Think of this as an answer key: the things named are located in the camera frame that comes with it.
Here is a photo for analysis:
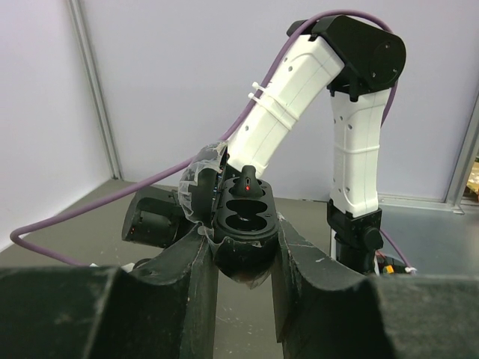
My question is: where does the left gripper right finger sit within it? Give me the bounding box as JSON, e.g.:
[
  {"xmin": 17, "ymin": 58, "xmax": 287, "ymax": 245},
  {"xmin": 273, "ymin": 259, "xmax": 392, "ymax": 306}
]
[{"xmin": 272, "ymin": 218, "xmax": 478, "ymax": 358}]

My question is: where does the black earbud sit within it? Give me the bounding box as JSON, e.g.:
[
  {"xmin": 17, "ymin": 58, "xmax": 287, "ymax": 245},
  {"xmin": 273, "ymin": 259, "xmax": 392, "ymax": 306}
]
[{"xmin": 231, "ymin": 165, "xmax": 263, "ymax": 198}]

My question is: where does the black round earbud case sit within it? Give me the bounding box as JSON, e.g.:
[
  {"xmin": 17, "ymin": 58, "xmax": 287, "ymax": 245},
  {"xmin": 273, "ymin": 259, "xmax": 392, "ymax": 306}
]
[{"xmin": 178, "ymin": 141, "xmax": 279, "ymax": 289}]

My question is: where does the aluminium frame post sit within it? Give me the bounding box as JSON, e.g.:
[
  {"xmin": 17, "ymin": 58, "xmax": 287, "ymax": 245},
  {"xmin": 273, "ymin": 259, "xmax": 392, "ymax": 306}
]
[
  {"xmin": 67, "ymin": 0, "xmax": 123, "ymax": 180},
  {"xmin": 445, "ymin": 109, "xmax": 478, "ymax": 215}
]

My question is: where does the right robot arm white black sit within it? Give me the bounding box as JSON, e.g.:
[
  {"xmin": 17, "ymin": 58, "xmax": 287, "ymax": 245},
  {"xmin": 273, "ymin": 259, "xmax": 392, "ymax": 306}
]
[{"xmin": 121, "ymin": 11, "xmax": 406, "ymax": 282}]

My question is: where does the aluminium frame post right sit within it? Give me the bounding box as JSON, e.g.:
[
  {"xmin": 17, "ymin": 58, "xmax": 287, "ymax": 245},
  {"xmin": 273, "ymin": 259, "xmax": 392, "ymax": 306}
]
[{"xmin": 445, "ymin": 109, "xmax": 478, "ymax": 215}]

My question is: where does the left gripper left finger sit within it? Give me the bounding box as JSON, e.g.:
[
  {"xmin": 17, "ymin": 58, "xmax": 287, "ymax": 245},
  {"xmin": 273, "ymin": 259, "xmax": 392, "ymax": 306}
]
[{"xmin": 1, "ymin": 227, "xmax": 217, "ymax": 358}]

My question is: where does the aluminium frame post left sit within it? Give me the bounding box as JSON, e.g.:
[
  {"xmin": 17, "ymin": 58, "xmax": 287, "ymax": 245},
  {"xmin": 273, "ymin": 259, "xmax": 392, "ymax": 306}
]
[{"xmin": 67, "ymin": 0, "xmax": 123, "ymax": 180}]

